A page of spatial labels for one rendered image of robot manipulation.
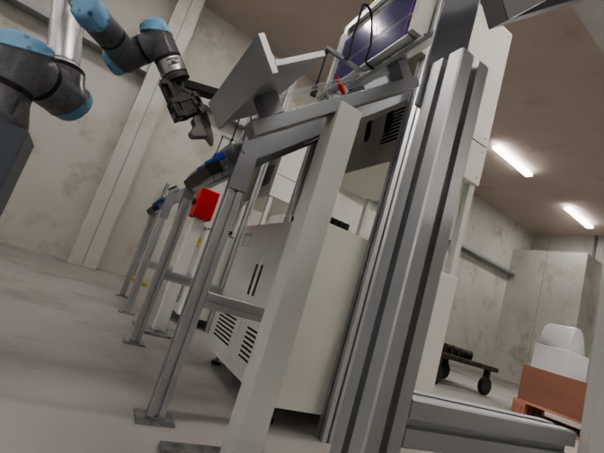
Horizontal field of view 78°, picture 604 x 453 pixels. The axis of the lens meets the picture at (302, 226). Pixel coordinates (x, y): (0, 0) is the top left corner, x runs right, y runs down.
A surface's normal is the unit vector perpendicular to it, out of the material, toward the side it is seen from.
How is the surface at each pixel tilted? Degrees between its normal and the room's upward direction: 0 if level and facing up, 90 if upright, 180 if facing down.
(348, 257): 90
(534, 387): 90
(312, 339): 90
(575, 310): 90
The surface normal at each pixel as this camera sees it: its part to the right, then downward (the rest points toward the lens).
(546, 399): -0.69, -0.34
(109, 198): 0.54, 0.00
